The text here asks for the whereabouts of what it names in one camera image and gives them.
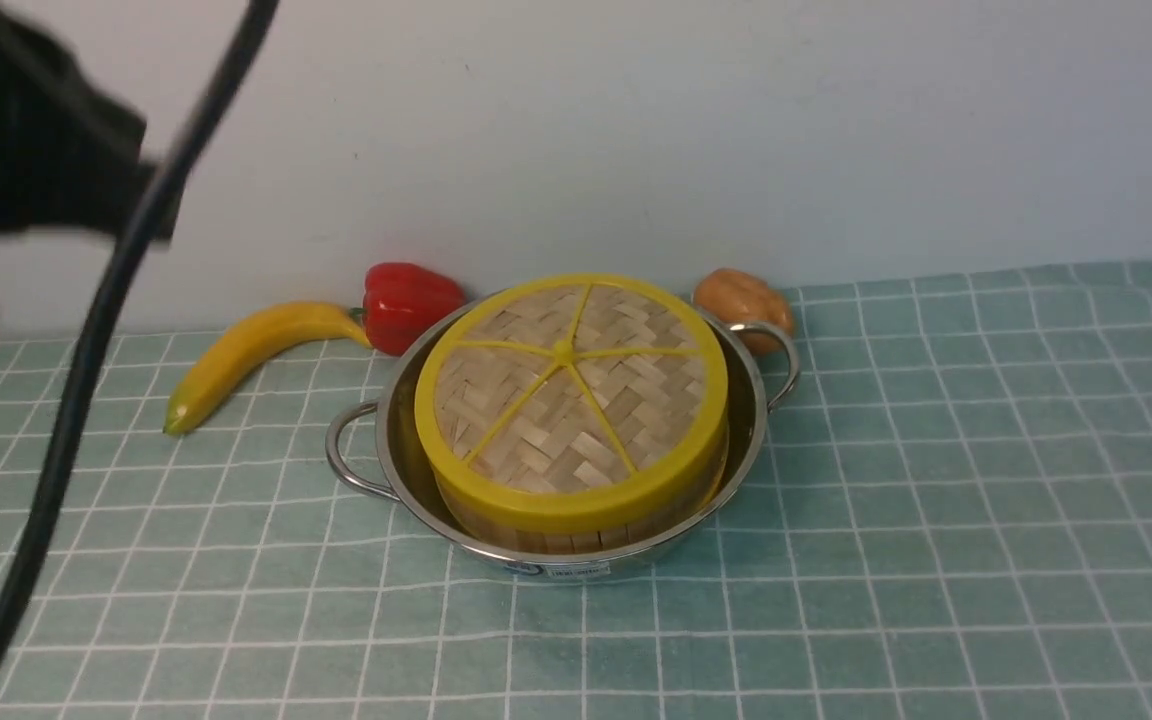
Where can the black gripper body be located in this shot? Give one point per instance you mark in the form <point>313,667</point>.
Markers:
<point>70,153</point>

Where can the yellow woven bamboo steamer lid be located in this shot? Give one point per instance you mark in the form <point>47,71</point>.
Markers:
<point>542,350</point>

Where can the yellow-rimmed bamboo steamer basket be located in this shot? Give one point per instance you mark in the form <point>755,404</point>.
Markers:
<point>581,485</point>

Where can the yellow toy banana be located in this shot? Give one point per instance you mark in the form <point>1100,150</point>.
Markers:
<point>246,346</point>

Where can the red toy bell pepper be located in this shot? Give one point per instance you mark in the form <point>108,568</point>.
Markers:
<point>404,300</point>

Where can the brown toy walnut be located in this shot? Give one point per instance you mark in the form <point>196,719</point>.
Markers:
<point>740,298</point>

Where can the green checkered tablecloth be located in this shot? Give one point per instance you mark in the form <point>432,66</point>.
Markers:
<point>950,519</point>

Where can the stainless steel two-handled pot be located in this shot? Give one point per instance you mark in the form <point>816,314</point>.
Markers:
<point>407,476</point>

